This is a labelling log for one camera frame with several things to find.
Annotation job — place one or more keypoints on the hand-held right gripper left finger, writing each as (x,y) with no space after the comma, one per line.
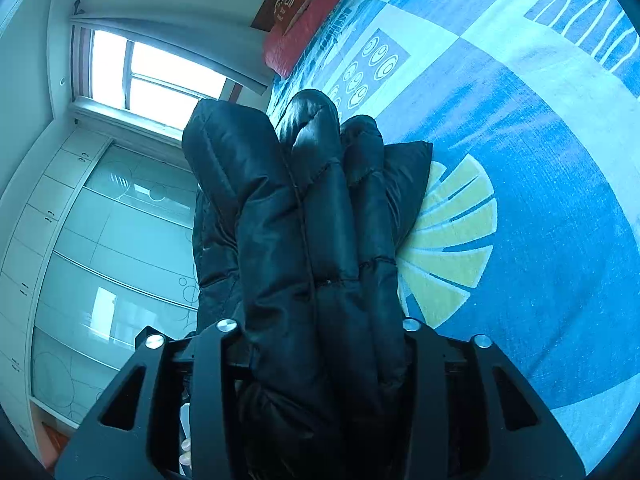
(220,365)

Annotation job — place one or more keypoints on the brown printed cushion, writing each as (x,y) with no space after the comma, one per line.
(287,5)

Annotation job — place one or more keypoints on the red quilted pillow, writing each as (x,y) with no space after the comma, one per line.
(305,30)

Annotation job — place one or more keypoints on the white glass door wardrobe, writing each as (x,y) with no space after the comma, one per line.
(100,260)

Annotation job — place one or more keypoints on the black puffer jacket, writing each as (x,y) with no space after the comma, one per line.
(300,240)

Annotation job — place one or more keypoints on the blue patterned bed blanket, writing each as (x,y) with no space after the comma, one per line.
(540,210)

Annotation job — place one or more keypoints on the bright window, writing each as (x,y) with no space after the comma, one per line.
(150,80)

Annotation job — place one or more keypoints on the orange object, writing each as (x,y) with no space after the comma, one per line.
(56,442)

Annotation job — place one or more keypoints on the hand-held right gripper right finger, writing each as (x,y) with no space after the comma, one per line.
(425,365)

